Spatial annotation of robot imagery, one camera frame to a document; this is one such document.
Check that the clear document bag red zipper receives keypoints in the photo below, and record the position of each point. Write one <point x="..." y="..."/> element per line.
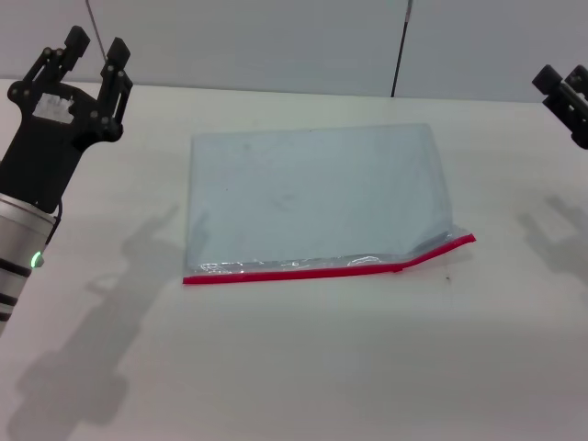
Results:
<point x="312" y="193"/>

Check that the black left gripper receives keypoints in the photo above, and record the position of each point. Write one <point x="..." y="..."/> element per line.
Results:
<point x="41" y="156"/>

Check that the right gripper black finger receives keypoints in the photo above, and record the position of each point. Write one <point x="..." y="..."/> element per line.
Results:
<point x="580" y="80"/>
<point x="553" y="89"/>

